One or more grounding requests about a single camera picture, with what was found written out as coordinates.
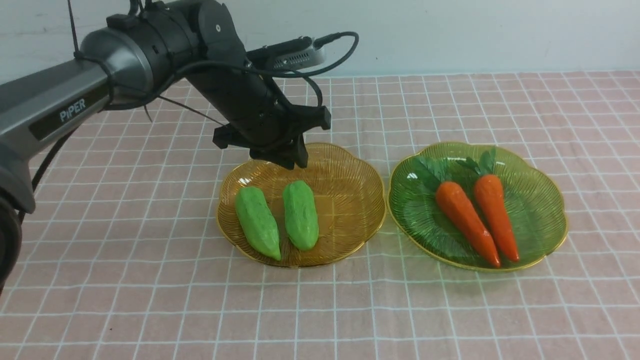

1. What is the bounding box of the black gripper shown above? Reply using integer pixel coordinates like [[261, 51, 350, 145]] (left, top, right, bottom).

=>
[[212, 88, 332, 170]]

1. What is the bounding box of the green bitter gourd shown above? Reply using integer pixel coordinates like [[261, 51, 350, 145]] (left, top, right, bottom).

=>
[[282, 180, 319, 251], [235, 186, 282, 261]]

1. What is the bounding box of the orange toy carrot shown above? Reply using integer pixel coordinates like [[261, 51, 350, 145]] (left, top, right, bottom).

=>
[[411, 156, 502, 268], [455, 146, 521, 263]]

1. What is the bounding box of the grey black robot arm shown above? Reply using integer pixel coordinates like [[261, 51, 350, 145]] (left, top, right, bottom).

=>
[[0, 0, 331, 285]]

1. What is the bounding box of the amber ribbed plastic plate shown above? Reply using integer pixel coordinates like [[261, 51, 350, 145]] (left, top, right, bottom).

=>
[[216, 142, 386, 268]]

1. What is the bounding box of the pink checkered tablecloth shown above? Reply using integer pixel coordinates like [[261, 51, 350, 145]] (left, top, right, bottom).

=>
[[0, 71, 640, 360]]

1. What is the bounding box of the green ribbed plastic plate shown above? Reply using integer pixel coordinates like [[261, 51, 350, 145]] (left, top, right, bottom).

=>
[[387, 141, 569, 273]]

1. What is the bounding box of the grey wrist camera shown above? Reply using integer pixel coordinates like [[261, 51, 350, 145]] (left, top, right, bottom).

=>
[[246, 36, 326, 71]]

